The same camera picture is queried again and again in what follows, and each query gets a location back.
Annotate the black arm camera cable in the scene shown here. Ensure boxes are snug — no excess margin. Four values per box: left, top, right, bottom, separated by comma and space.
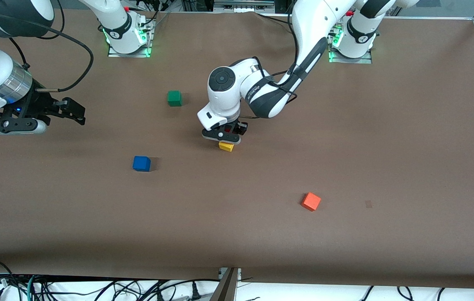
0, 0, 94, 92
252, 56, 298, 120

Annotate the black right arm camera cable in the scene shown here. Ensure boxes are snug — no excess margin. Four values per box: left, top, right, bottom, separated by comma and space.
0, 0, 94, 92

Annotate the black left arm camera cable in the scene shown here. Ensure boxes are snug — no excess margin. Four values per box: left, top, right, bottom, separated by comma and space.
252, 56, 298, 120

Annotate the orange wooden cube block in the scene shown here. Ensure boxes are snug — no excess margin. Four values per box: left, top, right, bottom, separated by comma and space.
301, 192, 322, 212

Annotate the black cable lying on table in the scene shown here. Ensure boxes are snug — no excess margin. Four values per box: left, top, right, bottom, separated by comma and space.
257, 12, 295, 25

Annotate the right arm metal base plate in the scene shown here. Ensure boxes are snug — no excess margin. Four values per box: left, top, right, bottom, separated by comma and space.
107, 17, 153, 58

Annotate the blue wooden cube block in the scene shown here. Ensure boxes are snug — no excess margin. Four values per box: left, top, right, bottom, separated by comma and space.
133, 156, 152, 173

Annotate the aluminium frame strut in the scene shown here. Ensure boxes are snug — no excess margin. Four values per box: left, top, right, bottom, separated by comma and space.
209, 268, 242, 301

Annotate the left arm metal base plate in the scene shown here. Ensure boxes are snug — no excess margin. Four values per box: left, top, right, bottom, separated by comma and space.
328, 23, 374, 64

